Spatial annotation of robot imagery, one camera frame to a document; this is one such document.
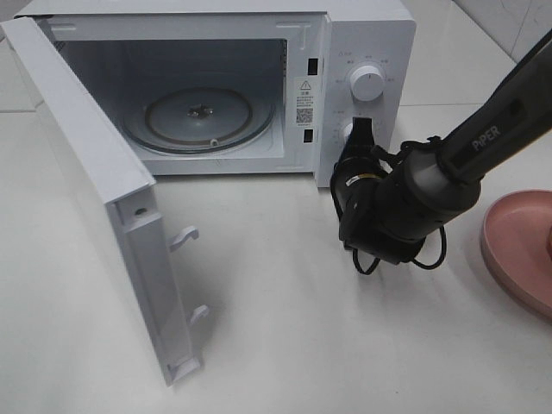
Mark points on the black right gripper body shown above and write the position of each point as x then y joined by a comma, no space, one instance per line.
356,178

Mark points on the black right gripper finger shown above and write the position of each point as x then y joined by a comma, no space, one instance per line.
361,139

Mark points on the pink round plate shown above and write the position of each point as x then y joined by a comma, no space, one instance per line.
515,242

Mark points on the white microwave door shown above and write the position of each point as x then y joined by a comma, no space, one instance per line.
114,193

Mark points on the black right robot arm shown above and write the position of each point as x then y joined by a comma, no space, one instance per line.
393,207

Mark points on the white lower timer knob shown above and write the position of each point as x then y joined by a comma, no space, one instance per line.
345,134

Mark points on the white upper power knob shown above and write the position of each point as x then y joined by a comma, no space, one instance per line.
367,82

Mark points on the white microwave oven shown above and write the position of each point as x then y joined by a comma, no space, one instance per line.
156,88

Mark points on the glass microwave turntable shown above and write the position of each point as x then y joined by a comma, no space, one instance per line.
198,120

